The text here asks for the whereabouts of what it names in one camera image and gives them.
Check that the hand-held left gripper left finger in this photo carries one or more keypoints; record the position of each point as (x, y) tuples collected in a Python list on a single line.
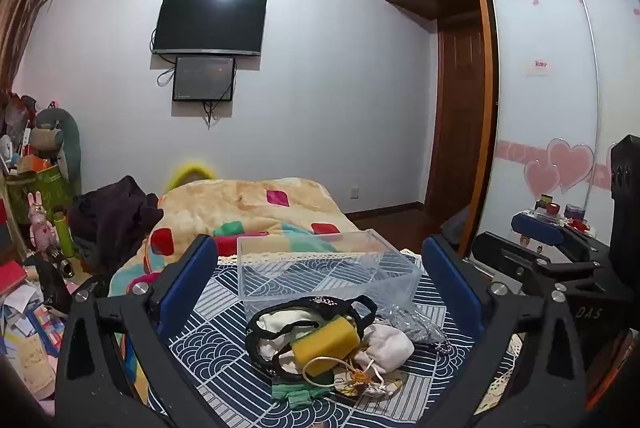
[(192, 280)]

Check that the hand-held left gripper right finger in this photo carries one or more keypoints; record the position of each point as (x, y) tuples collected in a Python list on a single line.
[(450, 280)]

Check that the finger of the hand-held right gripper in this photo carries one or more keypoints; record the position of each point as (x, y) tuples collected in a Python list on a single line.
[(537, 228), (505, 253)]

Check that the black-trimmed white cloth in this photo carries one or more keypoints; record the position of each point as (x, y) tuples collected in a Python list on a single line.
[(272, 325)]

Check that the clear plastic storage box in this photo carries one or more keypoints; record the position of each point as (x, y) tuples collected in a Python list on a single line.
[(350, 268)]

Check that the yellow sponge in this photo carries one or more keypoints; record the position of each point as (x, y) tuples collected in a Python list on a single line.
[(325, 340)]

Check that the green knitted cloth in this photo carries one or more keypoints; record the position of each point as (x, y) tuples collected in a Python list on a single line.
[(300, 395)]

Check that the red small jar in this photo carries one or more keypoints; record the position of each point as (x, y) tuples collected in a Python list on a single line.
[(552, 208)]

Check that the purple jar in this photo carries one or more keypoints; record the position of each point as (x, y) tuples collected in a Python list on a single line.
[(574, 211)]

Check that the silver mesh pouch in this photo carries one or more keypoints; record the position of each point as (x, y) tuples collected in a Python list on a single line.
[(415, 325)]

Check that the blue patterned cloth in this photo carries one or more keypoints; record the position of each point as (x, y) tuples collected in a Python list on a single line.
[(215, 353)]

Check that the orange printed blanket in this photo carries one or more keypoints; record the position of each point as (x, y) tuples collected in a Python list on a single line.
[(225, 203)]

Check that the dark clothes pile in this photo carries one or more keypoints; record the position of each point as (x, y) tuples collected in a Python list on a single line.
[(112, 218)]

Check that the yellow plush hat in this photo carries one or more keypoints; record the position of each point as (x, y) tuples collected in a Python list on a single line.
[(192, 170)]

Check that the orange tassel charm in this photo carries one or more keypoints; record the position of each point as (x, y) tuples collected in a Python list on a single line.
[(362, 380)]

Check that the brown wooden door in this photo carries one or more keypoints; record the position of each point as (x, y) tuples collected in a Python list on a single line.
[(457, 118)]

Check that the green bottle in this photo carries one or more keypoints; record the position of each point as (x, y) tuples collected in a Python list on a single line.
[(64, 235)]

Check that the black bag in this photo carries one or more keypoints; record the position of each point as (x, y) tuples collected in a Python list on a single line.
[(52, 283)]

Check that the pink wardrobe sticker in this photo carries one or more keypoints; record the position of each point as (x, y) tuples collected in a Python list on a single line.
[(540, 67)]

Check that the pink rabbit toy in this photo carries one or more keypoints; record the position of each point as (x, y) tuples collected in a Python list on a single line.
[(38, 225)]

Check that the pile of papers and books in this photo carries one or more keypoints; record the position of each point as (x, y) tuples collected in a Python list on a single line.
[(22, 338)]

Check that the green paper bag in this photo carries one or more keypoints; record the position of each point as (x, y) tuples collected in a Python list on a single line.
[(35, 193)]

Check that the wooden wardrobe with heart doors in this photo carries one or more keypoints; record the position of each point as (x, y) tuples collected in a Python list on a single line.
[(540, 33)]

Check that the grey plush toy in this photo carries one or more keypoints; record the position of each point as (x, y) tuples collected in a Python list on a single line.
[(52, 133)]

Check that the brown curtain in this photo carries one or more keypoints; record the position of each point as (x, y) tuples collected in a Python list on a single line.
[(25, 18)]

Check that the white wall socket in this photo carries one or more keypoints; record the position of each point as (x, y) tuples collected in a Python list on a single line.
[(356, 192)]

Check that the small black wall monitor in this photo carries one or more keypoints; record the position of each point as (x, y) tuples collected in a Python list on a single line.
[(204, 78)]

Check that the black wall television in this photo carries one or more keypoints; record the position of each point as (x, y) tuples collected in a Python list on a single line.
[(209, 24)]

